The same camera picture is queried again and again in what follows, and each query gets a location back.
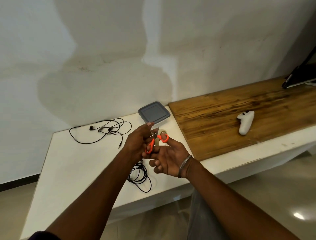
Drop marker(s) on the person's right thumb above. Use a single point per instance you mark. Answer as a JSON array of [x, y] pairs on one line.
[[171, 142]]

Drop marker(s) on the person's right hand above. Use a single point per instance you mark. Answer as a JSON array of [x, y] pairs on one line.
[[172, 160]]

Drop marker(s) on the person's right little finger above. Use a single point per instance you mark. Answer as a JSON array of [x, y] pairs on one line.
[[158, 169]]

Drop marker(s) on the black screen device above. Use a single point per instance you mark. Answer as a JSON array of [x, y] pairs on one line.
[[300, 75]]

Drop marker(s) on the person's right forearm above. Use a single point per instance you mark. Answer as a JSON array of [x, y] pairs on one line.
[[229, 207]]

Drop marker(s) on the white handheld controller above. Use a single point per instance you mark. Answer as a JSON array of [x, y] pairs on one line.
[[245, 122]]

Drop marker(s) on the grey lidded square container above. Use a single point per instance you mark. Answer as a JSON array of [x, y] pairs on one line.
[[154, 112]]

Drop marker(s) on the brown wooden board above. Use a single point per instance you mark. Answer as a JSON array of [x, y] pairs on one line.
[[242, 113]]

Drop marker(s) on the person's left thumb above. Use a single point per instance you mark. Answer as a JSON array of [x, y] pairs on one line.
[[147, 125]]

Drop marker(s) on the person's left forearm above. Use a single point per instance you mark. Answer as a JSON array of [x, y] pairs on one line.
[[98, 197]]

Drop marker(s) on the clear tape roll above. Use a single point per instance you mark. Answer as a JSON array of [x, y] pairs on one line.
[[161, 130]]

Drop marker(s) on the person's left hand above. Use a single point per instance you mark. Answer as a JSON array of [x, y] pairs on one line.
[[134, 143]]

